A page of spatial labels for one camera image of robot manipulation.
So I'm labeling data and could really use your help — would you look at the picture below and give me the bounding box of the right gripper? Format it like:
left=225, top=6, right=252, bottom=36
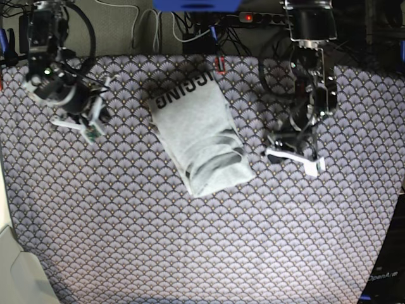
left=23, top=68, right=120, bottom=129

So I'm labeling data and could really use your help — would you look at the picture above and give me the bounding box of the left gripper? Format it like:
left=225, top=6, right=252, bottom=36
left=264, top=122, right=318, bottom=163

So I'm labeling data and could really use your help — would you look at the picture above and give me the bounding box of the light grey T-shirt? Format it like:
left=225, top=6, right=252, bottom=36
left=148, top=72, right=254, bottom=198

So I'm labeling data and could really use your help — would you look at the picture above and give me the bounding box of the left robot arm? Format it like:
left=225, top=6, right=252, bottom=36
left=258, top=1, right=337, bottom=164

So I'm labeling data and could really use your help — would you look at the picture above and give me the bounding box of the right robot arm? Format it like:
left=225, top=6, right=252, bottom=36
left=24, top=1, right=111, bottom=127

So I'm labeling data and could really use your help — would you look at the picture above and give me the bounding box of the red black table clamp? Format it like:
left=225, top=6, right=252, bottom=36
left=215, top=56, right=226, bottom=75

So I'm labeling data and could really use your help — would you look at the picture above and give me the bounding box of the fan-patterned table cloth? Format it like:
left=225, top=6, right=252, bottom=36
left=1, top=55, right=404, bottom=303

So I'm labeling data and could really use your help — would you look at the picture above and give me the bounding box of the black power strip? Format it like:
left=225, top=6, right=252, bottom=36
left=238, top=11, right=289, bottom=27

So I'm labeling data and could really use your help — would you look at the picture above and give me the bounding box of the blue box overhead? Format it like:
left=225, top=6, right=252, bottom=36
left=153, top=0, right=242, bottom=12

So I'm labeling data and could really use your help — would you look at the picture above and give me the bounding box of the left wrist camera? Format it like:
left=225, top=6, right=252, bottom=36
left=267, top=148, right=326, bottom=177

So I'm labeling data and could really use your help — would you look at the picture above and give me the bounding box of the white cable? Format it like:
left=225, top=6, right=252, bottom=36
left=94, top=0, right=212, bottom=51

